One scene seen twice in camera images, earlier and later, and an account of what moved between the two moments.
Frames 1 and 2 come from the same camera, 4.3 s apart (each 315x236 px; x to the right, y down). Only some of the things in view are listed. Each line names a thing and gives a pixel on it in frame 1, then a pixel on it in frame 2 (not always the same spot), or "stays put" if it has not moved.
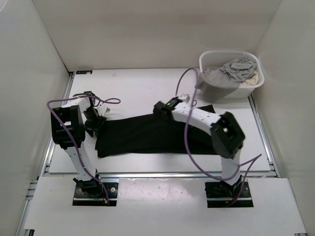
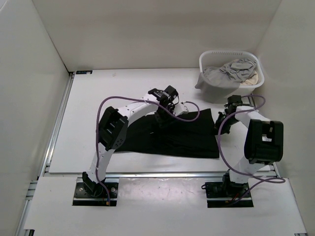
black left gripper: (90, 128) → (164, 123)
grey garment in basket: (217, 84) stays put
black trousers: (143, 134) stays put
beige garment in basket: (253, 80) stays put
